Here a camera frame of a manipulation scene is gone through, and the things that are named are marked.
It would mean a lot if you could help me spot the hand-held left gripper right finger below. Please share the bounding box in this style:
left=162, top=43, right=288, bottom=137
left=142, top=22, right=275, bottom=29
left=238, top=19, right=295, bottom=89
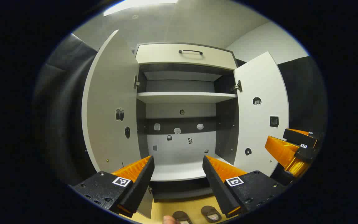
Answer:
left=202, top=155, right=287, bottom=218

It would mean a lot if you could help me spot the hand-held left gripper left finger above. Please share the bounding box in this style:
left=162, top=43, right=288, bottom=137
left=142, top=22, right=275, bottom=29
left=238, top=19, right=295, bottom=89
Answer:
left=73, top=155, right=155, bottom=218

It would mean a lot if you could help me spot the white cabinet door calendar sticker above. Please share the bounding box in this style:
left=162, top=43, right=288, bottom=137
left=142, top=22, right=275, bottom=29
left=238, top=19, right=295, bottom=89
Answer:
left=230, top=51, right=290, bottom=177

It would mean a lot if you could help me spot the brown slip-on shoe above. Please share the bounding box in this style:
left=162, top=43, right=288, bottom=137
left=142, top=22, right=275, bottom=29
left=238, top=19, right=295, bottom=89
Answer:
left=172, top=211, right=193, bottom=224
left=201, top=206, right=222, bottom=223

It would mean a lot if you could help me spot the white grey shoe cabinet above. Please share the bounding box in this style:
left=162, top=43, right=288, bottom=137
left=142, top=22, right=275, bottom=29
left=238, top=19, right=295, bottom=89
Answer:
left=135, top=43, right=239, bottom=203

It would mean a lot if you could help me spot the white cabinet door camera sticker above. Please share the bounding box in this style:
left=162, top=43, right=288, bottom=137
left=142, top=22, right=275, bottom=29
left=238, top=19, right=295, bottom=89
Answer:
left=82, top=30, right=153, bottom=218

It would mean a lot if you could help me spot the white cabinet shelf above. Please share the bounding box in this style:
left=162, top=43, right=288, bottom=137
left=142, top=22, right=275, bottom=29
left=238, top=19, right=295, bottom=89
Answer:
left=137, top=92, right=238, bottom=104

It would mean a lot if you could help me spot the white cabinet drawer front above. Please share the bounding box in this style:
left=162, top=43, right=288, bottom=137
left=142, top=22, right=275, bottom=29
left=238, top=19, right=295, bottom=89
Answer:
left=135, top=43, right=238, bottom=70

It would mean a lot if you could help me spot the ceiling light panel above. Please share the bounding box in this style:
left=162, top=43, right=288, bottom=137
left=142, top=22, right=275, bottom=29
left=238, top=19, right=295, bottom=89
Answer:
left=103, top=0, right=179, bottom=16

